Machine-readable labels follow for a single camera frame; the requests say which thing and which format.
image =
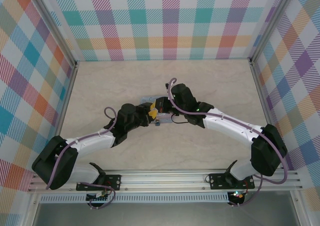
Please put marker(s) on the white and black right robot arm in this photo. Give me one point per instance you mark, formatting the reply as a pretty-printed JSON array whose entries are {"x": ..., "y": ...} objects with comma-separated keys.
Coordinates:
[{"x": 230, "y": 126}]

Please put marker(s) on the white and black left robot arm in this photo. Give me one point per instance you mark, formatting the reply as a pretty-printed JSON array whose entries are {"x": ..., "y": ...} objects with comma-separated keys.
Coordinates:
[{"x": 90, "y": 139}]

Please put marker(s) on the light blue cartoon card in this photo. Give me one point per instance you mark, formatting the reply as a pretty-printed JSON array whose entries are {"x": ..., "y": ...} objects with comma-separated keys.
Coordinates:
[{"x": 147, "y": 99}]

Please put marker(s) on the aluminium mounting rail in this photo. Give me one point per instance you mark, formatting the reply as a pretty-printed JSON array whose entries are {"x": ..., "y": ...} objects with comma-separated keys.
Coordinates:
[{"x": 162, "y": 179}]

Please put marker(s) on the aluminium table edge rail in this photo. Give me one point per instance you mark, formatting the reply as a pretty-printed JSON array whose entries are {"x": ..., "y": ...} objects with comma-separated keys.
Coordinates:
[
  {"x": 66, "y": 106},
  {"x": 262, "y": 98}
]

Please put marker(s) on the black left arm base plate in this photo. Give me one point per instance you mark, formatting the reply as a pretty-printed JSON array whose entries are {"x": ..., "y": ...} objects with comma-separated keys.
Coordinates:
[{"x": 113, "y": 181}]

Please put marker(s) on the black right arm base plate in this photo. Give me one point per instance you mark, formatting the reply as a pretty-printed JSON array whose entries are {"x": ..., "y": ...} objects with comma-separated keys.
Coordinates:
[{"x": 217, "y": 182}]

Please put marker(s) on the aluminium corner post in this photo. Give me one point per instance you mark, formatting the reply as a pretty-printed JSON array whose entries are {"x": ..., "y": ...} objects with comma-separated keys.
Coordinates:
[
  {"x": 272, "y": 23},
  {"x": 53, "y": 27}
]

